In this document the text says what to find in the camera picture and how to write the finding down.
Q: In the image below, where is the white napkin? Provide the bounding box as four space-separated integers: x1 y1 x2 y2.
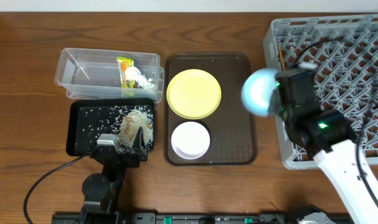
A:
124 67 154 89

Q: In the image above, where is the light blue bowl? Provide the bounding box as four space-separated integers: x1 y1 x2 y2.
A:
241 68 281 117

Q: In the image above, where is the black waste bin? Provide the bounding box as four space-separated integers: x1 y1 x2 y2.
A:
66 98 155 156

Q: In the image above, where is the wooden chopstick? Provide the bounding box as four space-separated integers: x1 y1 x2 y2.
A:
278 45 286 71

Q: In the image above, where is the grey dishwasher rack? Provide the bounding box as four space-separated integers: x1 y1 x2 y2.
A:
263 14 378 165

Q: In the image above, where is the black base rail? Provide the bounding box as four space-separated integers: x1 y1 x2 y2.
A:
50 212 339 224

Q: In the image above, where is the green snack wrapper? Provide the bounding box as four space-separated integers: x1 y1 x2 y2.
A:
116 56 136 98

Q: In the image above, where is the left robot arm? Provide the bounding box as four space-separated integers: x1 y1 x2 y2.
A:
78 127 148 224

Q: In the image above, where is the clear plastic bin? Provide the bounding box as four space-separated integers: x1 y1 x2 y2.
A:
55 48 164 103

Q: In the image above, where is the spilled rice pile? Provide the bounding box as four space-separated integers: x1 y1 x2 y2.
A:
112 105 154 154

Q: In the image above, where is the brown serving tray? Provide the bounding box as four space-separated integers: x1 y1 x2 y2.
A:
164 52 258 166

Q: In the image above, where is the white bowl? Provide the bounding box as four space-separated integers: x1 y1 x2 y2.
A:
171 121 210 160

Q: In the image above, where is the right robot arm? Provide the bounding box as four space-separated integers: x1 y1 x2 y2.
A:
275 68 378 223

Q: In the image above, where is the yellow round plate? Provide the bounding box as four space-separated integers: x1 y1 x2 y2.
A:
166 69 222 119

